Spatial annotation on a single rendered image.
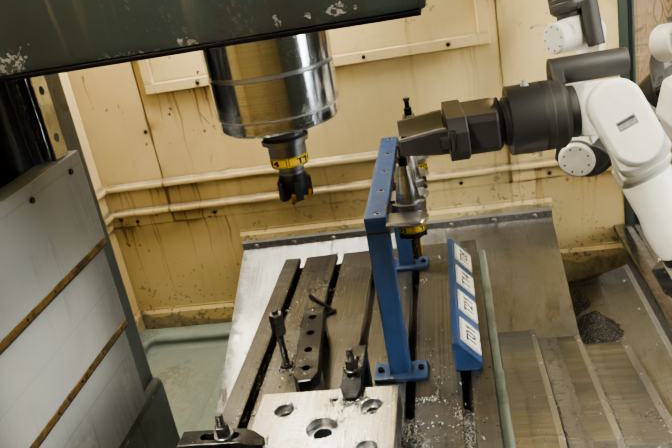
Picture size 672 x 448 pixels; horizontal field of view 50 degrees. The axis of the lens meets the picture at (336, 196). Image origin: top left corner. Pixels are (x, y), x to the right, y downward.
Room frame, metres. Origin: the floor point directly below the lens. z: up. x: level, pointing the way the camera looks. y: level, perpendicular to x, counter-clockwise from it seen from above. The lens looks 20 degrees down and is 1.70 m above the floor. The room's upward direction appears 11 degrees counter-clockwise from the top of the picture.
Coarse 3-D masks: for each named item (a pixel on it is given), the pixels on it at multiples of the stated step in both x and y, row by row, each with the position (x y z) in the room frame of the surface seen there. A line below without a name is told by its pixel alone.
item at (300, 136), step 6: (300, 132) 0.90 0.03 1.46; (306, 132) 0.92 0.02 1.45; (264, 138) 0.91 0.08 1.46; (270, 138) 0.90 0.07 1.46; (276, 138) 0.89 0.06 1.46; (282, 138) 0.89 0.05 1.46; (288, 138) 0.89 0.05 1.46; (294, 138) 0.89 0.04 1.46; (300, 138) 0.89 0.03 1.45; (306, 138) 0.90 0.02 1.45; (264, 144) 0.90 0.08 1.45; (270, 144) 0.89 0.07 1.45; (276, 144) 0.89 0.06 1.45; (282, 144) 0.89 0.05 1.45; (288, 144) 0.89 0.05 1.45; (294, 144) 0.89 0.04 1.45
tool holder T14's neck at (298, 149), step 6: (300, 144) 0.90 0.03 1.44; (270, 150) 0.90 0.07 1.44; (276, 150) 0.90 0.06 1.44; (282, 150) 0.89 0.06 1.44; (288, 150) 0.89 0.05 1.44; (294, 150) 0.89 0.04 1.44; (300, 150) 0.90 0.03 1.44; (306, 150) 0.91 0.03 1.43; (270, 156) 0.91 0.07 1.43; (276, 156) 0.90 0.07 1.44; (282, 156) 0.89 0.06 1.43; (288, 156) 0.89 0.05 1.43; (294, 156) 0.89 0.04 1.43; (306, 162) 0.91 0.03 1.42; (276, 168) 0.90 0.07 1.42; (288, 168) 0.89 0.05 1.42
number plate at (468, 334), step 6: (462, 318) 1.22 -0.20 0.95; (462, 324) 1.20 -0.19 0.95; (468, 324) 1.21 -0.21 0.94; (462, 330) 1.17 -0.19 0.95; (468, 330) 1.19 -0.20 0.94; (474, 330) 1.21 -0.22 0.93; (462, 336) 1.15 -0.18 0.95; (468, 336) 1.17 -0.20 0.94; (474, 336) 1.18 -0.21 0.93; (468, 342) 1.15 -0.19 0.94; (474, 342) 1.16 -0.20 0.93; (474, 348) 1.14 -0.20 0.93; (480, 348) 1.16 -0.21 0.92; (480, 354) 1.14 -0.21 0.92
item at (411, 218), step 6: (420, 210) 1.16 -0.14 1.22; (390, 216) 1.16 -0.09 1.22; (396, 216) 1.15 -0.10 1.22; (402, 216) 1.15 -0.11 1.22; (408, 216) 1.14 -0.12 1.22; (414, 216) 1.14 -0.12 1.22; (420, 216) 1.13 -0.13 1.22; (426, 216) 1.13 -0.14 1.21; (390, 222) 1.13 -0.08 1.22; (396, 222) 1.12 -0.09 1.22; (402, 222) 1.12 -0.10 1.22; (408, 222) 1.12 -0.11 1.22; (414, 222) 1.11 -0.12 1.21; (420, 222) 1.11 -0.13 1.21
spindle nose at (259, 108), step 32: (320, 32) 0.88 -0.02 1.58; (224, 64) 0.85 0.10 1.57; (256, 64) 0.84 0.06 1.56; (288, 64) 0.84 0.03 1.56; (320, 64) 0.87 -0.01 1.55; (224, 96) 0.86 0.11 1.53; (256, 96) 0.84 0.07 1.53; (288, 96) 0.84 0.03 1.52; (320, 96) 0.86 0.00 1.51; (224, 128) 0.88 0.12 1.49; (256, 128) 0.84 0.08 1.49; (288, 128) 0.84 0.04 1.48
